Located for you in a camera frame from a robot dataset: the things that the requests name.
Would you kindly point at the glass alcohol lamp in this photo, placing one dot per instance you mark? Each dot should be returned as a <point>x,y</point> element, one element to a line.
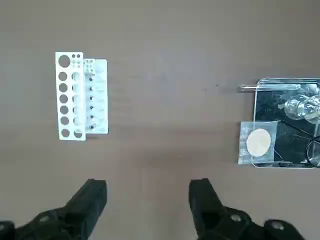
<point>300,107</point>

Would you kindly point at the white test tube rack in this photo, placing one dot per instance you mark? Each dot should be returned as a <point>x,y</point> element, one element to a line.
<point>65,105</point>

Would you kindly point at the glass test tube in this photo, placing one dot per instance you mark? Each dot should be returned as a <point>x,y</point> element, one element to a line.
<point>250,87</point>

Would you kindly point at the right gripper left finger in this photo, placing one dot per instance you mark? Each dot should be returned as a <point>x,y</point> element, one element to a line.
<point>82,207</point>

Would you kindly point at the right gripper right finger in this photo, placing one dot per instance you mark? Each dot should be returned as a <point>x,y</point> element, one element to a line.
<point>207,207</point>

